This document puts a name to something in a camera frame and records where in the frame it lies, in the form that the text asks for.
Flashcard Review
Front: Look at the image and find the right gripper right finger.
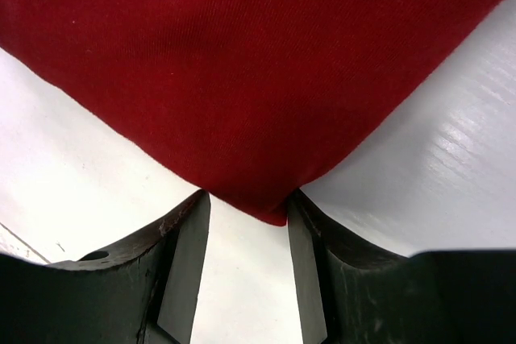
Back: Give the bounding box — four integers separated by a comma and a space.
288, 192, 515, 343

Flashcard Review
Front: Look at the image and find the aluminium table frame rail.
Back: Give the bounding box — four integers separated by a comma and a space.
0, 224, 50, 265

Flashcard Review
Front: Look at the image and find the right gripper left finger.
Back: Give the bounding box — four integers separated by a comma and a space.
1, 190, 210, 343

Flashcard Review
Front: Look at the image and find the red t shirt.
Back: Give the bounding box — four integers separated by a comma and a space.
1, 0, 502, 226

